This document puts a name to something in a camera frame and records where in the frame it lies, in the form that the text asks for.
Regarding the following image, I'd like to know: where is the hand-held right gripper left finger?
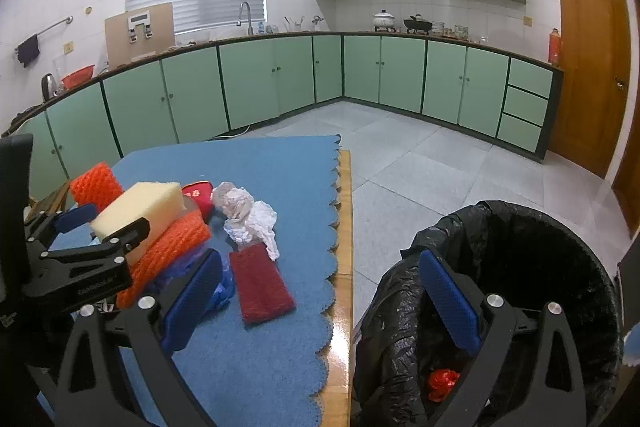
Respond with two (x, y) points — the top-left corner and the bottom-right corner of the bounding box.
(50, 248), (223, 427)

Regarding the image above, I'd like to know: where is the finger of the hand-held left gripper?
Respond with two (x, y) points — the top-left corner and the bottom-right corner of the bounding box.
(24, 203), (99, 253)
(40, 217), (152, 270)

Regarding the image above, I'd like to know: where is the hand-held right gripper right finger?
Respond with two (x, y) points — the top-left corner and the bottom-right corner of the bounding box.
(418, 248), (588, 427)

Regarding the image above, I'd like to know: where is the yellow sponge block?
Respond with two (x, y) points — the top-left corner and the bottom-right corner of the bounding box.
(90, 181), (185, 267)

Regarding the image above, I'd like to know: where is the blue plastic bag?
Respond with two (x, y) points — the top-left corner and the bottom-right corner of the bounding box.
(150, 247), (237, 315)

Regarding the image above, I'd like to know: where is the white tissue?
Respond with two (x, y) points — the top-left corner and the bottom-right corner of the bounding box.
(223, 201), (280, 262)

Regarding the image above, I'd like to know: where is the black lined trash bin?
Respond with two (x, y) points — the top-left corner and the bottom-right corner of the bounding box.
(350, 200), (626, 427)

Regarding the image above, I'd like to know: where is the dark red cloth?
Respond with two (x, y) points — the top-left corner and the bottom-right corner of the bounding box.
(229, 243), (297, 324)

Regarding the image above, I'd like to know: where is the red packet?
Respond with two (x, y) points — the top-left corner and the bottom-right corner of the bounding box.
(180, 181), (216, 220)

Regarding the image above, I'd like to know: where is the red plastic scrap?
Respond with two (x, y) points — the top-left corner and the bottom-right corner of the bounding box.
(426, 368), (461, 404)

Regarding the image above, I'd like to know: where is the crumpled grey-white tissue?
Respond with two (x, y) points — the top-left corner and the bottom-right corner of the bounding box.
(211, 181), (256, 220)

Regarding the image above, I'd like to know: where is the blue scalloped mat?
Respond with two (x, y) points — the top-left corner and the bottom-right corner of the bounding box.
(37, 135), (343, 427)
(622, 322), (640, 370)

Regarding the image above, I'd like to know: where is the steel kettle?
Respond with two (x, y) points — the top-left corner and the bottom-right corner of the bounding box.
(40, 73), (60, 102)

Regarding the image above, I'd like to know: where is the red basin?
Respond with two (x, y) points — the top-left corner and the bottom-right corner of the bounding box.
(61, 65), (96, 88)

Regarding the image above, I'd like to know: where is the dark towel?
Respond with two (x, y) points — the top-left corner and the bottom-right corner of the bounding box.
(15, 34), (41, 68)

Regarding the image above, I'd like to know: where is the black glossy cabinet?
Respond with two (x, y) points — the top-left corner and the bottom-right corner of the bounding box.
(617, 234), (640, 308)

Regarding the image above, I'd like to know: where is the green base cabinet run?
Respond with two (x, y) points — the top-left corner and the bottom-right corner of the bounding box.
(10, 32), (563, 188)

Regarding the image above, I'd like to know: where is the cardboard box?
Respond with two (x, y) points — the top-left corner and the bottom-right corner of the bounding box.
(104, 3), (176, 68)

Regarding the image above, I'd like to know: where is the metal faucet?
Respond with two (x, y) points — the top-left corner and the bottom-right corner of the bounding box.
(236, 1), (255, 36)

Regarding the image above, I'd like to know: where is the white power cable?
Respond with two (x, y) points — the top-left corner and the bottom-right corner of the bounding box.
(210, 124), (256, 140)

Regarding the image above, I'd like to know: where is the metal towel rail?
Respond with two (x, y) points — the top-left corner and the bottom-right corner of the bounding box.
(14, 15), (74, 52)

